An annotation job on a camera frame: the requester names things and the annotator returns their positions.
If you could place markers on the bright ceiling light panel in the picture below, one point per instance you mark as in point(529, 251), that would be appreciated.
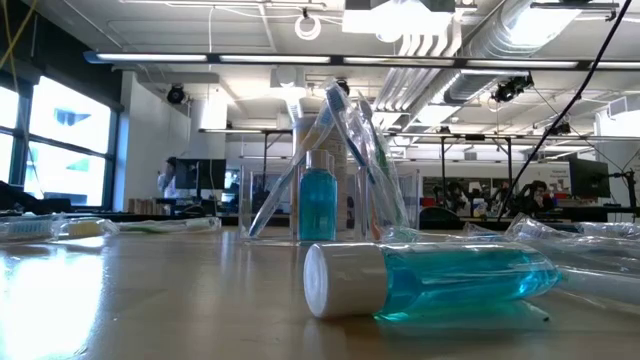
point(400, 20)

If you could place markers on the clear acrylic organizer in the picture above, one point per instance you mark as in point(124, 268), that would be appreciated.
point(245, 200)

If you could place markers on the black monitor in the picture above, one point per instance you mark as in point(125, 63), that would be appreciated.
point(200, 174)
point(590, 177)

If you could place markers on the purple toothbrush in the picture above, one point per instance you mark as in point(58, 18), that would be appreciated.
point(540, 232)

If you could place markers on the blue mouthwash bottle white cap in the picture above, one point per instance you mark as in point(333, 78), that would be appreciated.
point(450, 280)
point(317, 205)

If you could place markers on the black aluminium table frame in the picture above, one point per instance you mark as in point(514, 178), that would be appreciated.
point(230, 220)

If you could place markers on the green toothbrush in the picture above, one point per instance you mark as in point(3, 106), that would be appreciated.
point(382, 160)
point(165, 226)
point(415, 235)

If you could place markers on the person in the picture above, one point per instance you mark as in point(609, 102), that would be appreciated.
point(539, 192)
point(167, 180)

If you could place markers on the large window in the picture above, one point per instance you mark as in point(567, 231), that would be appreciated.
point(65, 120)

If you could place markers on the black office chair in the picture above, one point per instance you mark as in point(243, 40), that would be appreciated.
point(440, 217)

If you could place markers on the black ceiling-mounted camera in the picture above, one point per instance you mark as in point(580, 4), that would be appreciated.
point(176, 94)
point(510, 90)

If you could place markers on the row of wooden boxes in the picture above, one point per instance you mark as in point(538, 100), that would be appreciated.
point(145, 206)

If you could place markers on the silver ventilation duct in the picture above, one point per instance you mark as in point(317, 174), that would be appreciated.
point(500, 35)

